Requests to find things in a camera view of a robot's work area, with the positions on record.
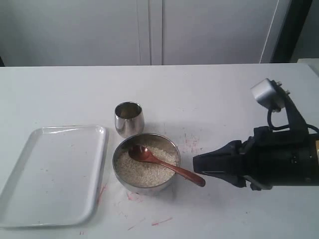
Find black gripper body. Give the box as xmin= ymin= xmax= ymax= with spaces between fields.
xmin=238 ymin=126 xmax=319 ymax=191

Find brown wooden spoon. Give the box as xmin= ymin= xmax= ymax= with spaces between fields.
xmin=128 ymin=145 xmax=206 ymax=187

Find steel bowl of rice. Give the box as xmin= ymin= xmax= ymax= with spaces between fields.
xmin=112 ymin=133 xmax=181 ymax=195

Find small steel cup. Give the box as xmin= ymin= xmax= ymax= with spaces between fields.
xmin=115 ymin=102 xmax=145 ymax=138

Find white rectangular tray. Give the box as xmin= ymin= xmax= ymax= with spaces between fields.
xmin=0 ymin=125 xmax=109 ymax=228

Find white cabinet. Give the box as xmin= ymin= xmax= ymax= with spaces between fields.
xmin=0 ymin=0 xmax=291 ymax=66

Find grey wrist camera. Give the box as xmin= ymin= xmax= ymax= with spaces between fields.
xmin=251 ymin=78 xmax=286 ymax=112

